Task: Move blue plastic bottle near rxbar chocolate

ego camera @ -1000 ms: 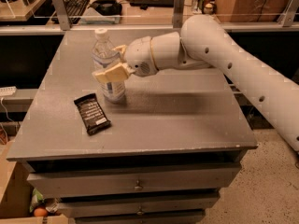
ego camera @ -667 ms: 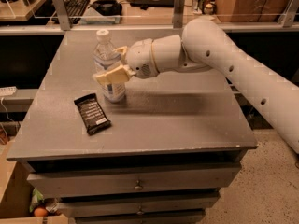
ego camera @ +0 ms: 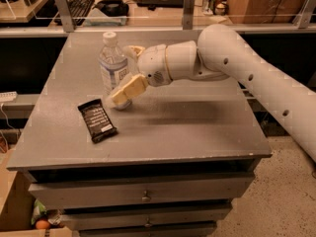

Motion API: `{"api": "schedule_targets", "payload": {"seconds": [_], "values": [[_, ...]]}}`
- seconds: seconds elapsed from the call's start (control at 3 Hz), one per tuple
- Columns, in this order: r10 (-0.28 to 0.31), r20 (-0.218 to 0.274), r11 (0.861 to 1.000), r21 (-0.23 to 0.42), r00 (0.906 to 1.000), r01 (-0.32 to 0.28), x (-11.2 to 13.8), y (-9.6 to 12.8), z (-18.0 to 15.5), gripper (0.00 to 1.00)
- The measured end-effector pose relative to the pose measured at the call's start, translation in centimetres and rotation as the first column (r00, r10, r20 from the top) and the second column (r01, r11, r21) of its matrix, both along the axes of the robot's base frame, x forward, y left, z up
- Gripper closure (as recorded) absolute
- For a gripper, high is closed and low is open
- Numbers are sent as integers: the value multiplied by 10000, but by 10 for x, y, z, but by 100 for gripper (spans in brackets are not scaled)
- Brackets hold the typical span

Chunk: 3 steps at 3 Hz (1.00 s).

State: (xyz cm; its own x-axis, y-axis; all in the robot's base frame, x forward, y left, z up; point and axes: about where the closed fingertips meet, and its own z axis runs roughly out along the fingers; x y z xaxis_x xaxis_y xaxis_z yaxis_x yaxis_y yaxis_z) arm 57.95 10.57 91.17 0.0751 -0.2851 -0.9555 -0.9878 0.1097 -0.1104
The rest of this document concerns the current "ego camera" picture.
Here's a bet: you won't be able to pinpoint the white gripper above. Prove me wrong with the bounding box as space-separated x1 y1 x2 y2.
112 44 172 106

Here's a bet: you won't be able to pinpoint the clear plastic water bottle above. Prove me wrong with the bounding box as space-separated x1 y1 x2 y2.
98 31 133 111

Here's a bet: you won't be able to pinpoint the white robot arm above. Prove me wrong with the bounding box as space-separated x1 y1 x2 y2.
106 25 316 161

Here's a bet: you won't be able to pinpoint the black rxbar chocolate wrapper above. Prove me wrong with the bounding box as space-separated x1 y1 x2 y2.
78 99 117 143

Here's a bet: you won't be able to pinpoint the black headphones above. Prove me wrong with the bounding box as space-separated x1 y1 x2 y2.
95 0 129 17

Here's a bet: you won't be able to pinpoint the grey drawer cabinet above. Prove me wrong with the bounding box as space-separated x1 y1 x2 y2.
8 33 271 237

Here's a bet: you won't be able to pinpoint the black computer keyboard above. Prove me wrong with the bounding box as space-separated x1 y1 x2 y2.
53 0 97 27

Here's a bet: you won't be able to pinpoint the small jar on desk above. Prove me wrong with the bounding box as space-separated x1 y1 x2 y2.
214 3 226 16

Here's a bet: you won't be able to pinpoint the cardboard box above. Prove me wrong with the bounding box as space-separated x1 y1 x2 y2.
227 0 305 24

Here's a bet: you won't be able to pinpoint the white power strip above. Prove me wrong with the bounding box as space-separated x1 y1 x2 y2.
0 91 18 103

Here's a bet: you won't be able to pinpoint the green snack bag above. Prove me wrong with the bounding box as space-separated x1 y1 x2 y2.
31 199 46 225

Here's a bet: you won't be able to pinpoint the orange fruit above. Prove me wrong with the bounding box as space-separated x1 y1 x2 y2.
35 219 51 230

